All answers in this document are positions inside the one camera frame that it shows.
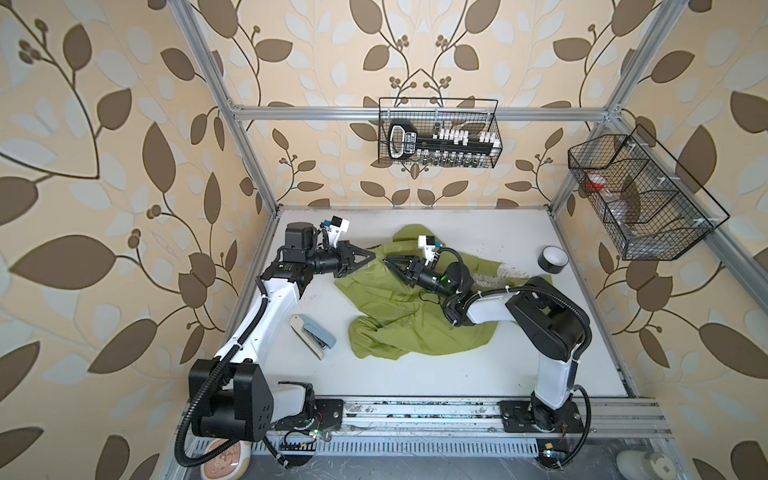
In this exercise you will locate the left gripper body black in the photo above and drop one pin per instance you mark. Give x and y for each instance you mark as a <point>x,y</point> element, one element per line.
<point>328,261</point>

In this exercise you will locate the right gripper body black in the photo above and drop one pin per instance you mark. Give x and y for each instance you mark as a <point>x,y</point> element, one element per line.
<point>426,277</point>

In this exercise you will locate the green jacket with patterned lining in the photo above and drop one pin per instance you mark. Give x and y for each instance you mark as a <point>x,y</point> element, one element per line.
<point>396,319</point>

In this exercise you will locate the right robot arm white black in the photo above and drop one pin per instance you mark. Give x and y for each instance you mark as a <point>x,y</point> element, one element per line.
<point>555,325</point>

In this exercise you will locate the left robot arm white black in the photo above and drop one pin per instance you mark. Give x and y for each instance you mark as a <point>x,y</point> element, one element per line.
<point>230,399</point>

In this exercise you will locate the small grey white block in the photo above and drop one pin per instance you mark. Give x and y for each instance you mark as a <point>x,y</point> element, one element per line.
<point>313,335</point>

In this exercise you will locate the grey tape roll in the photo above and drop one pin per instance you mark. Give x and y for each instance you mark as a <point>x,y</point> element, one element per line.
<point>552,259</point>

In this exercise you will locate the red cap bottle in basket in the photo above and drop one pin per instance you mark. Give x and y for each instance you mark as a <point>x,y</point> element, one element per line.
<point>594,183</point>

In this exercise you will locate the pink white round device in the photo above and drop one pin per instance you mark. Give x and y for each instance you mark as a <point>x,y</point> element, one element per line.
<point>231,464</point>

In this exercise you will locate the white round device bottom right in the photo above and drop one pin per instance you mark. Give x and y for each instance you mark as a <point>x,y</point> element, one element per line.
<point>640,465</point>

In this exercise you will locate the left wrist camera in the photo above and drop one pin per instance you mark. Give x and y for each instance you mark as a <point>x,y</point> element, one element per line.
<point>333,229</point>

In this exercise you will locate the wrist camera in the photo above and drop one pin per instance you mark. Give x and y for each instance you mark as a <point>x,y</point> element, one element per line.
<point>333,229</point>
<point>430,247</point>

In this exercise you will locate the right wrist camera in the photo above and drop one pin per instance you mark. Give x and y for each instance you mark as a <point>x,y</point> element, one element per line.
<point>430,247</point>

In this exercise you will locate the black socket set rail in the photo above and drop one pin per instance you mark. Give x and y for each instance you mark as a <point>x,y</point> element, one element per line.
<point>404,141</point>

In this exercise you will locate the black wire basket back wall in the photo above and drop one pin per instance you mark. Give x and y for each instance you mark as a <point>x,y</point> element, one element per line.
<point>425,113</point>

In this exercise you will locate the black wire basket wall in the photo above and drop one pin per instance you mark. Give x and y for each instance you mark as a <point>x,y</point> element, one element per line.
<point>654,207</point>
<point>425,113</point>

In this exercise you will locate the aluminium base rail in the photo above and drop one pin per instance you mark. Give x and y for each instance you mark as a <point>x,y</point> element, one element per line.
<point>459,427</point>

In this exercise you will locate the black wire basket right wall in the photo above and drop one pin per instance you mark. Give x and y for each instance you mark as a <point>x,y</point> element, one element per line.
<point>654,207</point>

